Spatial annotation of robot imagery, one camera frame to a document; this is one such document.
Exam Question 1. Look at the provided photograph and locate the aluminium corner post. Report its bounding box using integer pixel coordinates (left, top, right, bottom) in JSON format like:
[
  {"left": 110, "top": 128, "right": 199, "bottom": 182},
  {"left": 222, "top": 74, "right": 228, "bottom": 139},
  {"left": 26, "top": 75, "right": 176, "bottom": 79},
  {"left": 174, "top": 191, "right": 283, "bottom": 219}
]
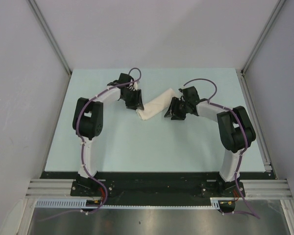
[
  {"left": 26, "top": 0, "right": 72, "bottom": 75},
  {"left": 240, "top": 0, "right": 286, "bottom": 74}
]

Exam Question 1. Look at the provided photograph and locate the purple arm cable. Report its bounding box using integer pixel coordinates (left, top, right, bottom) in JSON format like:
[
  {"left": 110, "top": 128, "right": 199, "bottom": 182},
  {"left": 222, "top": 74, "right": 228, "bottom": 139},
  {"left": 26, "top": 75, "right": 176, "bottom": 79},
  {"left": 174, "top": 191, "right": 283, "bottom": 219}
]
[
  {"left": 38, "top": 68, "right": 142, "bottom": 222},
  {"left": 183, "top": 78, "right": 262, "bottom": 219}
]

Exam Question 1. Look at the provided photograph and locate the white cloth napkin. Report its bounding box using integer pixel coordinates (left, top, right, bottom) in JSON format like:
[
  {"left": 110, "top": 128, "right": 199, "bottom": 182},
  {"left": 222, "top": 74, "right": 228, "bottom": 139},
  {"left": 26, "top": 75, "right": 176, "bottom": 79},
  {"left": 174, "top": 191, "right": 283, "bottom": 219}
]
[{"left": 136, "top": 88, "right": 177, "bottom": 120}]

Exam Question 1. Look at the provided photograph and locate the left aluminium corner post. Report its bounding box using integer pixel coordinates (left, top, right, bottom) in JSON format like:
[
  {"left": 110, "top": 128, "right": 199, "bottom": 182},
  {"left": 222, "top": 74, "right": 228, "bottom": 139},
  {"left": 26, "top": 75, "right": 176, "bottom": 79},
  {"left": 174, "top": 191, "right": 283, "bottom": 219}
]
[{"left": 26, "top": 0, "right": 72, "bottom": 75}]

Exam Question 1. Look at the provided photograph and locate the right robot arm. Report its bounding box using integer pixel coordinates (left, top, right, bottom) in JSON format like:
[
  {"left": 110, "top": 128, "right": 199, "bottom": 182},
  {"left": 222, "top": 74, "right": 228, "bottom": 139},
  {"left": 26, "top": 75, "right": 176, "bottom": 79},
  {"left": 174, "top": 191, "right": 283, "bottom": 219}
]
[{"left": 165, "top": 87, "right": 256, "bottom": 196}]

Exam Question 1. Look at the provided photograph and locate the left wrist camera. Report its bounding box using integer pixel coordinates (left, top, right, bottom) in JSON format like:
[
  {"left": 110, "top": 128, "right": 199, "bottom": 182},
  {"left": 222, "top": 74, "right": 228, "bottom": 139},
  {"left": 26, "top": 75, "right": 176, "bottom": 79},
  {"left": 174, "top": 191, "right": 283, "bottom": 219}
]
[{"left": 117, "top": 73, "right": 137, "bottom": 90}]

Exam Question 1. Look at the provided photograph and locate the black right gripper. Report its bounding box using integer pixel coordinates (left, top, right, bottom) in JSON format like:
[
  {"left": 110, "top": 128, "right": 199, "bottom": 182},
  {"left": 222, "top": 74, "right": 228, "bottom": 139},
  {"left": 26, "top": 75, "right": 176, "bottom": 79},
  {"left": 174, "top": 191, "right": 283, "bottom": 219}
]
[{"left": 165, "top": 96, "right": 190, "bottom": 120}]

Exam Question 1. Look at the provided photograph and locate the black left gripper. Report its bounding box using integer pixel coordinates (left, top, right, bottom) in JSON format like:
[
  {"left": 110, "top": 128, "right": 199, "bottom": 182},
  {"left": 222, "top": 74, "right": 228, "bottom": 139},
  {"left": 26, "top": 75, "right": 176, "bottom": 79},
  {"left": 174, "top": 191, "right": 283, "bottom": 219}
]
[{"left": 121, "top": 89, "right": 144, "bottom": 111}]

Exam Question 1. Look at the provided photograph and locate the white slotted cable duct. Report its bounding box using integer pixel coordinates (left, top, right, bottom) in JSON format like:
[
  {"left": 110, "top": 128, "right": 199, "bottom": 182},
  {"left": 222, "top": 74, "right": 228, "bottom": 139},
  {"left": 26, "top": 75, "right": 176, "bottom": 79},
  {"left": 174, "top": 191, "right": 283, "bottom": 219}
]
[{"left": 36, "top": 198, "right": 220, "bottom": 210}]

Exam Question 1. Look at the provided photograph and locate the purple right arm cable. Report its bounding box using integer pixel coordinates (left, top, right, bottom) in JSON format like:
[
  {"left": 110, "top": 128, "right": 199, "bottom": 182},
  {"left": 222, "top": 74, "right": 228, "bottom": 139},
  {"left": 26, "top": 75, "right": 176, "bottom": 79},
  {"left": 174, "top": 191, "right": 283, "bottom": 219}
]
[{"left": 183, "top": 78, "right": 262, "bottom": 219}]

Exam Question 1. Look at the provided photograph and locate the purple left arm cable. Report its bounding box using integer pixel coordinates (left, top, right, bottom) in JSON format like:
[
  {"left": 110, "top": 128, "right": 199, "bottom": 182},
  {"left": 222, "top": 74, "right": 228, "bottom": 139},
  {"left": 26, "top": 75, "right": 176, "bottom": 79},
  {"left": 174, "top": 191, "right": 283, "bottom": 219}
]
[{"left": 38, "top": 68, "right": 142, "bottom": 222}]

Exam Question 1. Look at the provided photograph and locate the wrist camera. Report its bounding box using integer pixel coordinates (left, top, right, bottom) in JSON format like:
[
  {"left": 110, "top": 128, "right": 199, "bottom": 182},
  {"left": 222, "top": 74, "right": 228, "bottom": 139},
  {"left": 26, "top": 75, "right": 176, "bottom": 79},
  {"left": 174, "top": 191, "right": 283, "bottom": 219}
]
[
  {"left": 117, "top": 73, "right": 137, "bottom": 90},
  {"left": 179, "top": 86, "right": 200, "bottom": 105}
]

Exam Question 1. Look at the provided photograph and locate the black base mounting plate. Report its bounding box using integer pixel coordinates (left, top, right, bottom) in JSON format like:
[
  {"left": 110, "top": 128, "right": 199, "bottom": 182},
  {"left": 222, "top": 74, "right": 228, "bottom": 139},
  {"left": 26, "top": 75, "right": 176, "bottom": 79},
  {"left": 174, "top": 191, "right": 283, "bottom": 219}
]
[{"left": 40, "top": 171, "right": 275, "bottom": 214}]

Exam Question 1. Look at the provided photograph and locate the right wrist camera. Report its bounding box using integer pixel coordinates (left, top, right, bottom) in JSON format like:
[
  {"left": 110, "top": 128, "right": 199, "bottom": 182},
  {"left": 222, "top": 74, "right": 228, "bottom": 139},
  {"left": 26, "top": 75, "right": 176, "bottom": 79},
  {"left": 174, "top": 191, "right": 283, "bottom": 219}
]
[{"left": 179, "top": 86, "right": 200, "bottom": 105}]

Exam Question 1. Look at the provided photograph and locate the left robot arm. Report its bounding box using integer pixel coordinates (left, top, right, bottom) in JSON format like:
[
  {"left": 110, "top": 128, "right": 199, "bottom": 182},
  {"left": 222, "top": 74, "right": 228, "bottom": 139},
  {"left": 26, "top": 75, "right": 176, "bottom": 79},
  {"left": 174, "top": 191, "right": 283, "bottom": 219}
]
[{"left": 73, "top": 73, "right": 144, "bottom": 196}]

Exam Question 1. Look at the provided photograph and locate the aluminium frame rail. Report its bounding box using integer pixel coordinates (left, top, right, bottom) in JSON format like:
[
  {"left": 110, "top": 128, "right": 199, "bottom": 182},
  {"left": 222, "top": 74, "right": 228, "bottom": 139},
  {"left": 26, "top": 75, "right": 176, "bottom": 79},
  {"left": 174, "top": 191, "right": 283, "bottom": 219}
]
[{"left": 25, "top": 179, "right": 293, "bottom": 200}]

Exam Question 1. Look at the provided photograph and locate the right aluminium corner post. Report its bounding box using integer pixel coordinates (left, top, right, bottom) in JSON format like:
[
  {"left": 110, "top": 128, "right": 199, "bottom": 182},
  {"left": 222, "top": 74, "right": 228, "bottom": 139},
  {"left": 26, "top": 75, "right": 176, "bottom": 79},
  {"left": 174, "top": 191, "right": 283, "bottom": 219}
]
[{"left": 240, "top": 0, "right": 286, "bottom": 74}]

